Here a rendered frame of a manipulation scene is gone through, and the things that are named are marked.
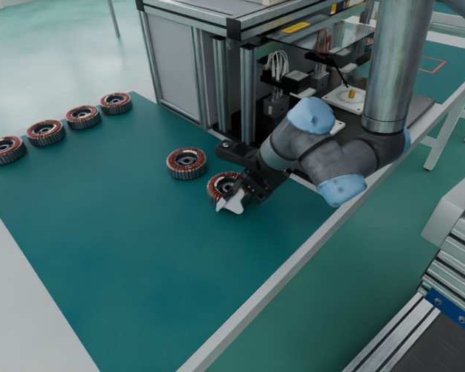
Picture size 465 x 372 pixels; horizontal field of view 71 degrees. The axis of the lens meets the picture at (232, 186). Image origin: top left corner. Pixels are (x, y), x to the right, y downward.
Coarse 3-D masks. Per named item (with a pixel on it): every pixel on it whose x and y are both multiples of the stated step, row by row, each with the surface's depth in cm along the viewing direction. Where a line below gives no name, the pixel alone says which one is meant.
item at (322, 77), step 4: (312, 72) 120; (320, 72) 120; (324, 72) 120; (328, 72) 120; (312, 76) 118; (316, 76) 118; (320, 76) 118; (324, 76) 118; (312, 80) 118; (316, 80) 117; (320, 80) 118; (324, 80) 120; (312, 84) 119; (316, 84) 118; (320, 84) 119; (324, 84) 121; (312, 88) 120; (316, 88) 119; (320, 88) 121; (316, 92) 120
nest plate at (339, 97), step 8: (344, 88) 120; (352, 88) 119; (328, 96) 115; (336, 96) 115; (344, 96) 115; (360, 96) 115; (336, 104) 112; (344, 104) 111; (352, 104) 111; (360, 104) 111; (352, 112) 109; (360, 112) 107
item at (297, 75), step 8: (296, 72) 98; (304, 72) 98; (264, 80) 102; (272, 80) 100; (280, 80) 99; (288, 80) 96; (296, 80) 94; (304, 80) 95; (272, 88) 103; (280, 88) 99; (288, 88) 97; (296, 88) 95; (304, 88) 97; (272, 96) 105; (296, 96) 97; (304, 96) 95
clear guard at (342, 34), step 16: (304, 16) 92; (320, 16) 91; (272, 32) 82; (304, 32) 82; (320, 32) 81; (336, 32) 81; (352, 32) 81; (368, 32) 80; (304, 48) 74; (320, 48) 74; (336, 48) 73; (352, 48) 75; (368, 48) 78; (336, 64) 71; (352, 64) 74; (368, 64) 77; (352, 80) 72
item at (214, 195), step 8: (216, 176) 84; (224, 176) 85; (232, 176) 85; (208, 184) 83; (216, 184) 82; (224, 184) 86; (232, 184) 86; (208, 192) 81; (216, 192) 80; (224, 192) 82; (248, 192) 81; (216, 200) 79; (248, 200) 82; (224, 208) 80
